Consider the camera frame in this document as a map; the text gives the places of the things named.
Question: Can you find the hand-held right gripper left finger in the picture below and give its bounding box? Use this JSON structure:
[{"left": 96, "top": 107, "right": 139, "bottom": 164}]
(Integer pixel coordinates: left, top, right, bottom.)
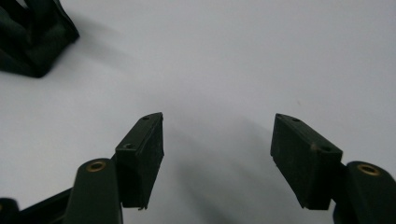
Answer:
[{"left": 114, "top": 111, "right": 165, "bottom": 211}]

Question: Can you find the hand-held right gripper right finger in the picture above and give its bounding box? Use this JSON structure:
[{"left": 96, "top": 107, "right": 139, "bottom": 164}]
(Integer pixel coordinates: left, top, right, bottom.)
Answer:
[{"left": 270, "top": 113, "right": 344, "bottom": 211}]

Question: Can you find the black zip pouch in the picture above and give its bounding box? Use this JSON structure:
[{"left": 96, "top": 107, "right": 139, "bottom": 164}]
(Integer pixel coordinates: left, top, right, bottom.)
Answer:
[{"left": 0, "top": 0, "right": 80, "bottom": 79}]

